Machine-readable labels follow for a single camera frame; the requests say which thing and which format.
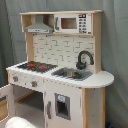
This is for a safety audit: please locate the black toy faucet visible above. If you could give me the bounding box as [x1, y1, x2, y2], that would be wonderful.
[75, 50, 95, 71]

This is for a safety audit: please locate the red stove knob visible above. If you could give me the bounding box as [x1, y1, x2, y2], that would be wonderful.
[13, 76, 18, 82]
[31, 81, 37, 87]

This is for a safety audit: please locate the white toy microwave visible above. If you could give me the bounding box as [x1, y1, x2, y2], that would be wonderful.
[54, 14, 92, 34]

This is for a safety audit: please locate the grey toy sink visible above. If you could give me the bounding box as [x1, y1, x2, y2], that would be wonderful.
[52, 67, 92, 81]

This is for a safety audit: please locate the white oven door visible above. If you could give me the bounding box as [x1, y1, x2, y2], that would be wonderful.
[0, 85, 15, 128]

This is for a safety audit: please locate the black toy stovetop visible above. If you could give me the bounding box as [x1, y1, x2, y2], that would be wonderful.
[20, 61, 56, 73]

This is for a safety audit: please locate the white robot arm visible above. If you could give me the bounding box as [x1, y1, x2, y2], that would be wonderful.
[5, 117, 36, 128]

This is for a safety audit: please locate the white cupboard door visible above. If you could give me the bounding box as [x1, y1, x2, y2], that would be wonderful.
[44, 81, 82, 128]

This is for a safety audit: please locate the wooden toy kitchen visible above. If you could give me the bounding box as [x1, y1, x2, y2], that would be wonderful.
[7, 10, 114, 128]

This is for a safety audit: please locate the grey range hood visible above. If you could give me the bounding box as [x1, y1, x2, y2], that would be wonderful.
[25, 15, 54, 34]

